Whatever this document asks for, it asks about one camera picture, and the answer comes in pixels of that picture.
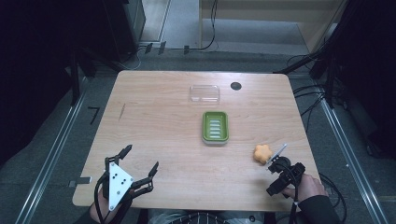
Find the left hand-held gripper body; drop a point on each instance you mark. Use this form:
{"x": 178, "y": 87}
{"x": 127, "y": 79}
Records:
{"x": 119, "y": 182}

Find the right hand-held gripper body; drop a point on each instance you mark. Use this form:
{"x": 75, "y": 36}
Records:
{"x": 285, "y": 172}

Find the person's right hand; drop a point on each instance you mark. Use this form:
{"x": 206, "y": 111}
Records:
{"x": 308, "y": 186}

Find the person's left hand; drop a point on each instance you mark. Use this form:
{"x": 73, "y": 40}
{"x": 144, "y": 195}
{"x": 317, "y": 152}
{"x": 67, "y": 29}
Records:
{"x": 94, "y": 212}

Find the white tape piece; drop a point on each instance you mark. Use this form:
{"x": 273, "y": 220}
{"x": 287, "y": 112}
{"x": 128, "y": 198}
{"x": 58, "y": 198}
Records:
{"x": 81, "y": 180}

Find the green soap dish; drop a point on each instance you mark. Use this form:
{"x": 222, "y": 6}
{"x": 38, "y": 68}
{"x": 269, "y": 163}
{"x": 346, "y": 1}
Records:
{"x": 215, "y": 128}

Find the black metal stand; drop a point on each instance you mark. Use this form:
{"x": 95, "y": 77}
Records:
{"x": 323, "y": 67}
{"x": 74, "y": 77}

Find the black round table grommet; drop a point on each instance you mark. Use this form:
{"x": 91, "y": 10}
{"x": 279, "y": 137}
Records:
{"x": 236, "y": 86}

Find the clear plastic lid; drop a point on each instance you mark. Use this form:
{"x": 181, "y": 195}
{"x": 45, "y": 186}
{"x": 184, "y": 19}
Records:
{"x": 204, "y": 93}

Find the black power plug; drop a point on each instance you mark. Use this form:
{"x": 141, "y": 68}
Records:
{"x": 186, "y": 49}
{"x": 148, "y": 48}
{"x": 162, "y": 47}

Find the black cabinet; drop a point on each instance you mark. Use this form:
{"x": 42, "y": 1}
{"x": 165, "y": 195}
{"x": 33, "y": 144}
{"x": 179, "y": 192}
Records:
{"x": 124, "y": 29}

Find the metal floor rail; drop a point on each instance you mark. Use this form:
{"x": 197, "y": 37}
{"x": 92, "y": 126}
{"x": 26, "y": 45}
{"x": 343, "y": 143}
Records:
{"x": 51, "y": 158}
{"x": 350, "y": 158}

